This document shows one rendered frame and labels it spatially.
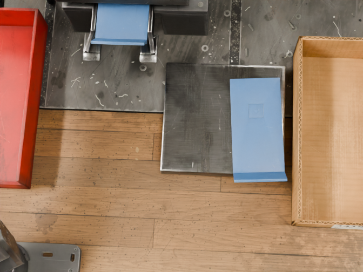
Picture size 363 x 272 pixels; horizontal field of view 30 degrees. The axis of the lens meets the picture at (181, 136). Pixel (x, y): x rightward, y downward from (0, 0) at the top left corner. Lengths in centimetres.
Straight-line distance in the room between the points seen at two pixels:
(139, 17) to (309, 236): 38
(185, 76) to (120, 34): 12
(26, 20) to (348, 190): 52
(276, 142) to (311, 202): 9
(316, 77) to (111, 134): 31
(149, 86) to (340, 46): 27
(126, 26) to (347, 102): 33
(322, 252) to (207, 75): 29
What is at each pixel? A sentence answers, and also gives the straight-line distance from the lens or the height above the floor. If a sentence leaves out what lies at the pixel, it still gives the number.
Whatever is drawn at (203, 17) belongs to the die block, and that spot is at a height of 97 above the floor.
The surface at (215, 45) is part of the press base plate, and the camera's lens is 101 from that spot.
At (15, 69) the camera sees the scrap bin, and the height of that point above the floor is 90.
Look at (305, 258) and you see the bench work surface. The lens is 94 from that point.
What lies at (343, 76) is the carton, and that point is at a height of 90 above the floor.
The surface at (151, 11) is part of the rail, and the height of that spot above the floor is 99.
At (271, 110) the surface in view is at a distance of 95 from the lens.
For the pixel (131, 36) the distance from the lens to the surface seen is 92.
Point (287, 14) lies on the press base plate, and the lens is 103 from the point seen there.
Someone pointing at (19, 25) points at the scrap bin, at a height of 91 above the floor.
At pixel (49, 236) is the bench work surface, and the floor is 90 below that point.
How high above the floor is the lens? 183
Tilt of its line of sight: 75 degrees down
